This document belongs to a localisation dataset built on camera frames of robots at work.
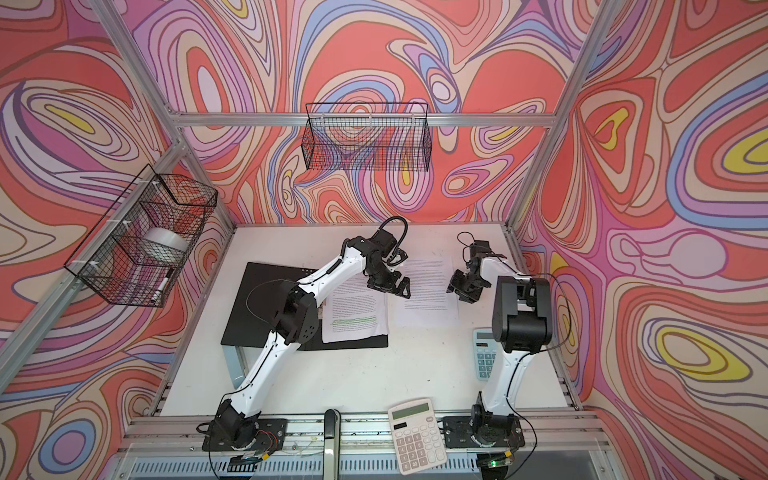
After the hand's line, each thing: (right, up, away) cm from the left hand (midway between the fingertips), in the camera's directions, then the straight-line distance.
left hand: (402, 290), depth 96 cm
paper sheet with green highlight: (-15, -7, 0) cm, 17 cm away
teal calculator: (+24, -16, -10) cm, 30 cm away
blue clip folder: (-33, +1, -34) cm, 47 cm away
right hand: (+18, -3, +3) cm, 18 cm away
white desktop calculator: (+2, -33, -24) cm, 41 cm away
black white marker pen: (-60, +4, -24) cm, 65 cm away
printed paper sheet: (+9, -5, +3) cm, 11 cm away
